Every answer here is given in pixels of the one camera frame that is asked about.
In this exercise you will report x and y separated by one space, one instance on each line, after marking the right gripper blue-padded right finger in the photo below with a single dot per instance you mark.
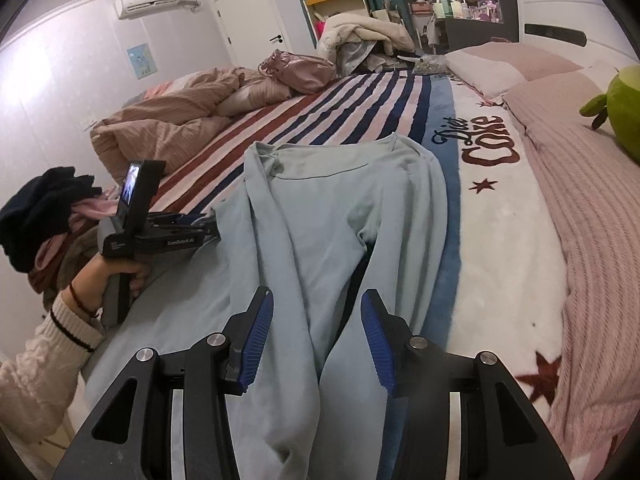
502 435

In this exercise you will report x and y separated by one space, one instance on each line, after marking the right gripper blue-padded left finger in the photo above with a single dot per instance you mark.
128 433

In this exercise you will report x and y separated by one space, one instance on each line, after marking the light blue sweater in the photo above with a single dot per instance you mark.
300 221

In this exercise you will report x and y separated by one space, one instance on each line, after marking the pile of dark and pink clothes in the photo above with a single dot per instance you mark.
49 228

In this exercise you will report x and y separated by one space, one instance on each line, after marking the cream clothes pile on chair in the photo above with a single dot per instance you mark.
348 39

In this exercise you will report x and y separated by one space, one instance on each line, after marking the person's left hand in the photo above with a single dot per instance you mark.
85 293

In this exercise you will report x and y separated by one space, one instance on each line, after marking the brown-pink crumpled duvet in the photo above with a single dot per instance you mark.
175 121

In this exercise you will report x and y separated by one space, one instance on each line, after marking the striped Diet Coke blanket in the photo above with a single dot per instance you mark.
501 282

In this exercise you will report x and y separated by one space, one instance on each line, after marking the pink shiny handbag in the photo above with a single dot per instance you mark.
305 74

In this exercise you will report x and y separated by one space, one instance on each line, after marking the white door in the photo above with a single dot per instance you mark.
252 29

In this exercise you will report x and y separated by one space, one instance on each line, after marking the pink ribbed pillow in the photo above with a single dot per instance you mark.
591 187

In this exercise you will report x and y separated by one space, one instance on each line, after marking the yellow-topped white shelf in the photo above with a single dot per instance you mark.
318 11

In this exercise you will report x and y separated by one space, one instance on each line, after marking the green plush toy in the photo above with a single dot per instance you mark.
620 105

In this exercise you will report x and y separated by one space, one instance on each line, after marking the dark desk with bookshelf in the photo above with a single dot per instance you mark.
442 26

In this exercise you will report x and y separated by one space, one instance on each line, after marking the white bed headboard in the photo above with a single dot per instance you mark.
583 31

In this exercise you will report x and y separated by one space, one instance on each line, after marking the blue wall poster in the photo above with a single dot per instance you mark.
141 60

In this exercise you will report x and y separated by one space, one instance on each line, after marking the white wall air conditioner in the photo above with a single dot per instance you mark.
126 9

